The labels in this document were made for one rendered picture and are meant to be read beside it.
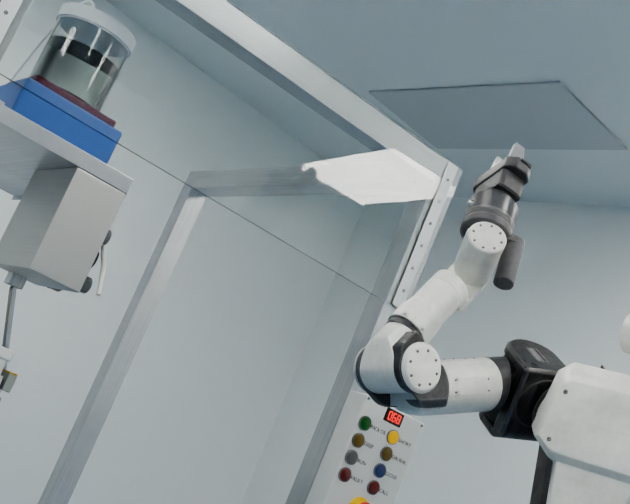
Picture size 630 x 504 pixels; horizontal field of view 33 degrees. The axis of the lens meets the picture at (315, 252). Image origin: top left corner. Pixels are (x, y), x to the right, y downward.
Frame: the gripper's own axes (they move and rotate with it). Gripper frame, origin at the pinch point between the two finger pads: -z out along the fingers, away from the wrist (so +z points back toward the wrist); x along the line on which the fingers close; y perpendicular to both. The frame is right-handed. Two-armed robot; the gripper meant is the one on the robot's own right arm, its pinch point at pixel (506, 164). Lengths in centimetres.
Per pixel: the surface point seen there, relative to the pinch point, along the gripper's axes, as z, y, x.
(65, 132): 23, 67, -35
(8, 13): 21, 85, -18
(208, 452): -125, -96, -430
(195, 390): -145, -68, -411
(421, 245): -4.8, -5.8, -36.8
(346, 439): 38, -10, -49
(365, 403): 30, -10, -46
